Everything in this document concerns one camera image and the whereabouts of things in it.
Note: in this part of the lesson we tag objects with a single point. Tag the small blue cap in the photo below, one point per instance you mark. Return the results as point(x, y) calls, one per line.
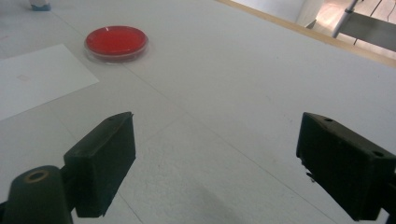
point(41, 7)

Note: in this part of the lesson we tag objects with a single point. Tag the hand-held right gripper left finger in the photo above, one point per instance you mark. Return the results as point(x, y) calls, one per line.
point(102, 161)

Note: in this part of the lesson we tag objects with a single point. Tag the white table cover board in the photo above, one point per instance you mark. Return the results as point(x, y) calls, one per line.
point(233, 93)

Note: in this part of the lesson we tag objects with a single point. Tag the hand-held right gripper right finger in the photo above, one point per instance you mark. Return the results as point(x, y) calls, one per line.
point(342, 168)

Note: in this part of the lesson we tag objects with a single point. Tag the red petri dish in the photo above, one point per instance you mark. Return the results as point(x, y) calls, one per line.
point(115, 41)

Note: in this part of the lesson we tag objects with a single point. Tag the white paper sheet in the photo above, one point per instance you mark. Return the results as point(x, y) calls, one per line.
point(37, 81)

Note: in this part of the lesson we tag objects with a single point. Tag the grey metal desk frame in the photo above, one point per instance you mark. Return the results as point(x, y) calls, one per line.
point(367, 29)

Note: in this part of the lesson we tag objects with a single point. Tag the wooden table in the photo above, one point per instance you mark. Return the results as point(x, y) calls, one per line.
point(311, 33)

